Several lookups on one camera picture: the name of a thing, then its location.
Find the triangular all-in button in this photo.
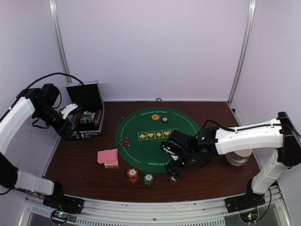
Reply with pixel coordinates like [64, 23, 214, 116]
[118, 137, 130, 147]

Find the pink-backed playing card deck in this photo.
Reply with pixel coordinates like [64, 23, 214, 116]
[97, 149, 118, 164]

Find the gold card deck box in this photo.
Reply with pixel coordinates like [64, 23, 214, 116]
[104, 160, 119, 168]

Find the brown poker chip stack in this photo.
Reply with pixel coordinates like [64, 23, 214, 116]
[169, 176, 179, 185]

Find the left aluminium post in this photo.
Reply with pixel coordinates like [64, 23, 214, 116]
[49, 0, 70, 74]

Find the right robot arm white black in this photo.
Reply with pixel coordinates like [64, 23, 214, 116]
[160, 112, 301, 213]

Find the front aluminium rail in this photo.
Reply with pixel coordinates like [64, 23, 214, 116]
[18, 181, 294, 226]

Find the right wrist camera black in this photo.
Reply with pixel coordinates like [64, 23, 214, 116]
[160, 130, 191, 160]

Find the green poker chip stack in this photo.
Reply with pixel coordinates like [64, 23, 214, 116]
[143, 173, 154, 186]

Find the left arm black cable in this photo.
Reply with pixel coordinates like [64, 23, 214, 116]
[17, 72, 85, 99]

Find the round green poker mat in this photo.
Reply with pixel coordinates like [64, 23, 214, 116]
[115, 107, 200, 174]

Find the white ceramic bowl stack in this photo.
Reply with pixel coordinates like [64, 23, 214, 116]
[225, 149, 252, 167]

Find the blue card deck in case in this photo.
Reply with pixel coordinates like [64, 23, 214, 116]
[80, 111, 95, 124]

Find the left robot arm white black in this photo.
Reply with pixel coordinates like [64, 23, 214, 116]
[0, 84, 84, 214]

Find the brown chip row in case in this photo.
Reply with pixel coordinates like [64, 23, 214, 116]
[94, 109, 103, 126]

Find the right aluminium post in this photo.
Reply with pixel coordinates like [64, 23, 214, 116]
[227, 0, 257, 106]

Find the orange dealer button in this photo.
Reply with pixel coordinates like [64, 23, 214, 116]
[151, 114, 160, 121]

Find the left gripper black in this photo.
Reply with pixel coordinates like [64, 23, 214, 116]
[33, 104, 82, 141]

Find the orange poker chip stack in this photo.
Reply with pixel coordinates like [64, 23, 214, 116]
[127, 168, 139, 182]

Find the aluminium post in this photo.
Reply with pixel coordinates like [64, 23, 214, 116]
[227, 0, 257, 106]
[49, 0, 70, 74]

